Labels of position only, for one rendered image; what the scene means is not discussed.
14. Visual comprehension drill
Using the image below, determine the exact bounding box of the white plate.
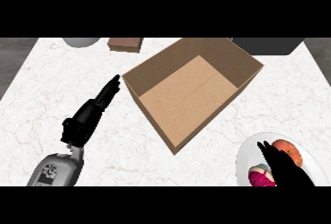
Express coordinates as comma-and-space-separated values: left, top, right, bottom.
234, 131, 331, 187

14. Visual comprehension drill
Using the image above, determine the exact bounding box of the dark grey appliance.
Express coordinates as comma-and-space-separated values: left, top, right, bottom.
225, 38, 305, 56

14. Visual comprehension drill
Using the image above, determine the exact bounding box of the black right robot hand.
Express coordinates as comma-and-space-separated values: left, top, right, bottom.
255, 140, 316, 187

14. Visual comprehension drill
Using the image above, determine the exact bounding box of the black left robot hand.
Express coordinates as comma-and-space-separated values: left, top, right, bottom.
58, 73, 120, 149

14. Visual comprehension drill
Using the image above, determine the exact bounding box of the open cardboard box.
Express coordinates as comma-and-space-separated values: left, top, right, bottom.
120, 38, 264, 156

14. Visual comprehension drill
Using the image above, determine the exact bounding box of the grey round bowl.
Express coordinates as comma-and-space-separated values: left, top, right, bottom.
60, 38, 101, 49

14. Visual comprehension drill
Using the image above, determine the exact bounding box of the brown wooden block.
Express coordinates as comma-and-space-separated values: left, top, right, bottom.
106, 38, 144, 54

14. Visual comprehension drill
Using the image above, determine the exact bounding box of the orange round fruit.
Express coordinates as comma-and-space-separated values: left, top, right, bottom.
271, 138, 304, 168

